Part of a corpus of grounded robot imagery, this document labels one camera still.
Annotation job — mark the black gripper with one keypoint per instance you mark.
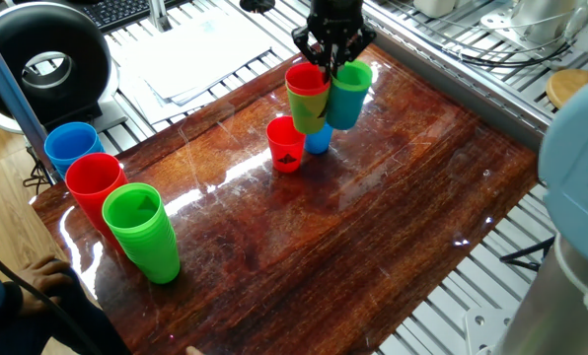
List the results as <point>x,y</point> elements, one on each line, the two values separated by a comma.
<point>336,20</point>

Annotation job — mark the green plastic cup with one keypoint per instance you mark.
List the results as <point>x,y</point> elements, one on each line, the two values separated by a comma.
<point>306,116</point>
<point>355,76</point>

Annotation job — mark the red plastic cup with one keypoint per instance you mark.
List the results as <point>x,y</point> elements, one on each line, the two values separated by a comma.
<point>285,148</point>
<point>304,79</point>

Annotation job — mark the blue plastic cup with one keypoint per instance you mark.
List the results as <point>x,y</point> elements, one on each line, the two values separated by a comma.
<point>318,143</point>
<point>345,111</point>

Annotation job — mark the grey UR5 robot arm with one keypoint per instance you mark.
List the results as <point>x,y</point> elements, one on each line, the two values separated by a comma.
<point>575,197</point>

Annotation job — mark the white paper stack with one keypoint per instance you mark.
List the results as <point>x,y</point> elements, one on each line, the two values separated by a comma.
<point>195,54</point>

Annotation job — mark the green cup stack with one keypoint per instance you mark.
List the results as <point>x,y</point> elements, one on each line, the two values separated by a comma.
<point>146,236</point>

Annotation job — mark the red cup stack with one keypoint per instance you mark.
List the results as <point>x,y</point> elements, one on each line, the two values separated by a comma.
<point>94,185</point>

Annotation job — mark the blue cup stack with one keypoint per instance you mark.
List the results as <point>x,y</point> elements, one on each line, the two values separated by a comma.
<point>72,145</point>

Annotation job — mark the person's right hand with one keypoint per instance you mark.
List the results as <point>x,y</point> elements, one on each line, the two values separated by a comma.
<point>194,351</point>

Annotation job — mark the person's left hand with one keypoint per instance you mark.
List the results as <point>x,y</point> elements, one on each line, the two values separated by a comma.
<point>42,283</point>

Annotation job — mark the black round foot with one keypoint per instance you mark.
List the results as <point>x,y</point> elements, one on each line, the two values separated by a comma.
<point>257,5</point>

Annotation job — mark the white plastic container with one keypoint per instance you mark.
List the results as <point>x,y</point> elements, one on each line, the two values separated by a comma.
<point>434,6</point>

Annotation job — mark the silver stand pole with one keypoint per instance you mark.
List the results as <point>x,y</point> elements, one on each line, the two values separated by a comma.
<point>158,15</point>

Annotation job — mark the black keyboard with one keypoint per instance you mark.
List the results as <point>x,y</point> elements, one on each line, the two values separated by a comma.
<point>116,12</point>

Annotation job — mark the glossy wood grain board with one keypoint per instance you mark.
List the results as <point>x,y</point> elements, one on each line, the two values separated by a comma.
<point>254,256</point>

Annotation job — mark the round wooden stand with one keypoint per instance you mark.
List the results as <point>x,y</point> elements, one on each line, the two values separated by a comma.
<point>565,86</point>

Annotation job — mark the blue trouser leg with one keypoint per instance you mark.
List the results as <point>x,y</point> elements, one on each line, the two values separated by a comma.
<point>101,335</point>

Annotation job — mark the silver metal bracket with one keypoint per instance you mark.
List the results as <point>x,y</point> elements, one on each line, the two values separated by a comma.
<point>536,22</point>

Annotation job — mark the grey aluminium post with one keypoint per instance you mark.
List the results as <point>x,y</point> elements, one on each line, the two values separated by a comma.
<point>13,98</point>

